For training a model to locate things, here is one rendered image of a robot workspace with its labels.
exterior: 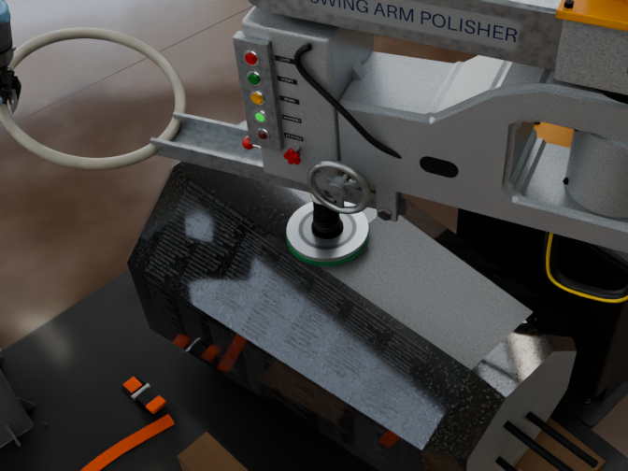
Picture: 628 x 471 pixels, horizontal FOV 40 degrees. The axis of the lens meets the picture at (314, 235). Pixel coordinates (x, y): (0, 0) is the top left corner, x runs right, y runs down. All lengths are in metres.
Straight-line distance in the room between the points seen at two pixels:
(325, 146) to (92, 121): 2.38
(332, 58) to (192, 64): 2.65
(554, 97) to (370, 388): 0.89
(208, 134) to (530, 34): 1.03
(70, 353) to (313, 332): 1.23
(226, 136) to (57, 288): 1.38
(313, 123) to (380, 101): 0.16
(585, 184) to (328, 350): 0.81
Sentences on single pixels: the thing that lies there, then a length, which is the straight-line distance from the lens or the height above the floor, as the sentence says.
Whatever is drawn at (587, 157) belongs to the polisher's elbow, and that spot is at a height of 1.36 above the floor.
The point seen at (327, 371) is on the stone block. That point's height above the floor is 0.65.
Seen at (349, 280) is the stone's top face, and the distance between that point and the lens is 2.20.
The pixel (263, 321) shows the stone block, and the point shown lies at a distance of 2.33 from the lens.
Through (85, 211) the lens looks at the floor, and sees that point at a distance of 3.72.
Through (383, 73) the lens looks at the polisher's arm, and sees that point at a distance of 1.88.
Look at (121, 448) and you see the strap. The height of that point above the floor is 0.02.
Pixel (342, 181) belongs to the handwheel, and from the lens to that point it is 1.88.
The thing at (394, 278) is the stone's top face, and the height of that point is 0.81.
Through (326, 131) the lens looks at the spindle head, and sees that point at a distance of 1.86.
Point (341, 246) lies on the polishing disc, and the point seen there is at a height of 0.85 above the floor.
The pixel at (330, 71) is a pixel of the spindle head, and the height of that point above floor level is 1.45.
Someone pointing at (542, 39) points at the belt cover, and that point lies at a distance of 1.55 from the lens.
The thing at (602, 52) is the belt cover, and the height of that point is 1.62.
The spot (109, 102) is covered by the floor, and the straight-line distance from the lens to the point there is 4.24.
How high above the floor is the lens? 2.50
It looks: 47 degrees down
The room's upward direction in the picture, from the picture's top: 6 degrees counter-clockwise
